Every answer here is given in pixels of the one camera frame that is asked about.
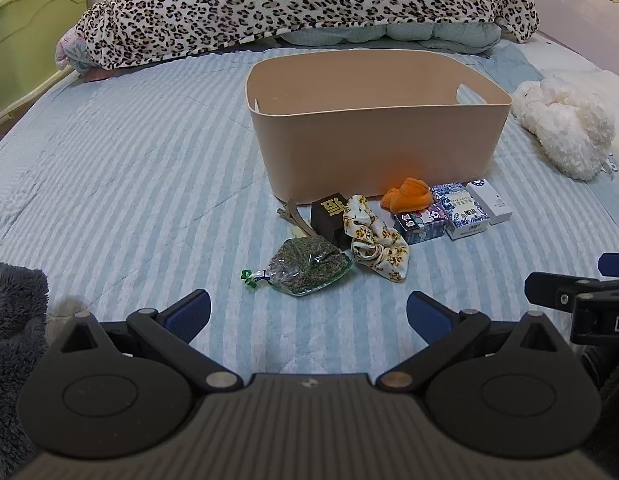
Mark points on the dark cartoon print box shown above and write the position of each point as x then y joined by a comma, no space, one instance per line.
422,225

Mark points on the leopard print blanket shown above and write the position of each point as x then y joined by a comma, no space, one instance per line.
299,5

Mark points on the orange cloth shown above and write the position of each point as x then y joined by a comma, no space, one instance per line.
407,197

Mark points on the bag of dried herbs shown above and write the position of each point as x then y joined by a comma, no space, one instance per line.
309,267

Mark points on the beige plastic storage bin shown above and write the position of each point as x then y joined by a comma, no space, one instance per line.
379,125

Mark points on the pink floral cloth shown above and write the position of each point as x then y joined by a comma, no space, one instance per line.
69,50

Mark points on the grey fluffy cloth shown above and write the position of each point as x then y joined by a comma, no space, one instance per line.
14,320

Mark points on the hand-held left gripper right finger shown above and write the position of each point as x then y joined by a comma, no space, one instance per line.
429,315

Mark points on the white small box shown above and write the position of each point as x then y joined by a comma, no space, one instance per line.
489,202

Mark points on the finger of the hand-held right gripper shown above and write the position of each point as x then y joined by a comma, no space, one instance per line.
554,290
614,264

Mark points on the white bed frame rail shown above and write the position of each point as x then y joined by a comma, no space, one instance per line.
24,100

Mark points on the teal quilted comforter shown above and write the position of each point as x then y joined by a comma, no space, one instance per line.
414,35

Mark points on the blue white patterned box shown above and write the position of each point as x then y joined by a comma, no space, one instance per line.
462,207

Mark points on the white plush toy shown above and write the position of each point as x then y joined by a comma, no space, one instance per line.
564,125

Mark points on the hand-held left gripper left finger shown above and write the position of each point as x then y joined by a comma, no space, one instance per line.
188,312

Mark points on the blue striped bed sheet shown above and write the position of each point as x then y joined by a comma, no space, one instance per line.
139,185

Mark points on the black small box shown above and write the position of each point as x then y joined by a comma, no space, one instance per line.
329,217

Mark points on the floral fabric scrunchie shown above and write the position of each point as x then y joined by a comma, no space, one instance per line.
377,242

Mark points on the beige hair clip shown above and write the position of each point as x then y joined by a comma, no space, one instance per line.
295,217

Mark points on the green cabinet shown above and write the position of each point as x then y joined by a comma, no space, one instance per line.
29,35

